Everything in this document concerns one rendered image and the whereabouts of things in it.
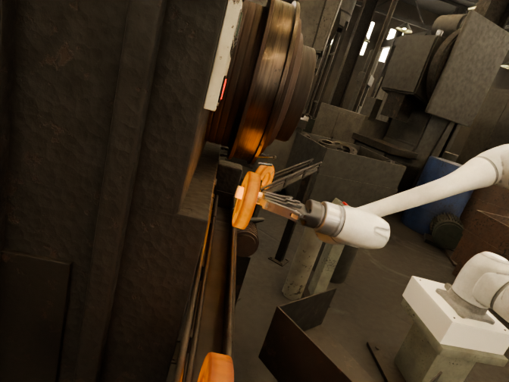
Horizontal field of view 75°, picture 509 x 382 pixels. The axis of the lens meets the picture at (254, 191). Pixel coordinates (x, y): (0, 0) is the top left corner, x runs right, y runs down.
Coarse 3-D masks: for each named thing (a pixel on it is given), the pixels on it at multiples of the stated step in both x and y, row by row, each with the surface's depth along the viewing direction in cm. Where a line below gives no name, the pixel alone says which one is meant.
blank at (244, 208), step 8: (248, 176) 84; (256, 176) 85; (248, 184) 82; (256, 184) 82; (248, 192) 81; (256, 192) 81; (240, 200) 91; (248, 200) 81; (256, 200) 81; (240, 208) 81; (248, 208) 81; (240, 216) 82; (248, 216) 82; (232, 224) 88; (240, 224) 84
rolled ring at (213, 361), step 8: (208, 352) 47; (208, 360) 44; (216, 360) 43; (224, 360) 44; (232, 360) 45; (208, 368) 42; (216, 368) 42; (224, 368) 42; (232, 368) 42; (200, 376) 49; (208, 376) 40; (216, 376) 40; (224, 376) 41; (232, 376) 41
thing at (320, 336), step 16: (336, 288) 80; (288, 304) 69; (304, 304) 73; (320, 304) 78; (272, 320) 68; (288, 320) 65; (304, 320) 77; (320, 320) 82; (272, 336) 68; (288, 336) 65; (304, 336) 61; (320, 336) 80; (272, 352) 68; (288, 352) 65; (304, 352) 61; (320, 352) 59; (336, 352) 76; (272, 368) 68; (288, 368) 65; (304, 368) 61; (320, 368) 59; (336, 368) 56; (352, 368) 74
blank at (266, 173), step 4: (260, 168) 153; (264, 168) 153; (268, 168) 156; (272, 168) 159; (256, 172) 153; (260, 172) 152; (264, 172) 154; (268, 172) 157; (272, 172) 161; (264, 176) 162; (268, 176) 161; (272, 176) 163; (264, 180) 162; (268, 180) 162; (264, 184) 161
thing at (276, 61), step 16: (272, 16) 78; (288, 16) 79; (272, 32) 76; (288, 32) 77; (272, 48) 76; (288, 48) 76; (272, 64) 76; (288, 64) 75; (256, 80) 76; (272, 80) 76; (256, 96) 77; (272, 96) 78; (256, 112) 79; (272, 112) 78; (256, 128) 82; (240, 144) 87; (256, 144) 86
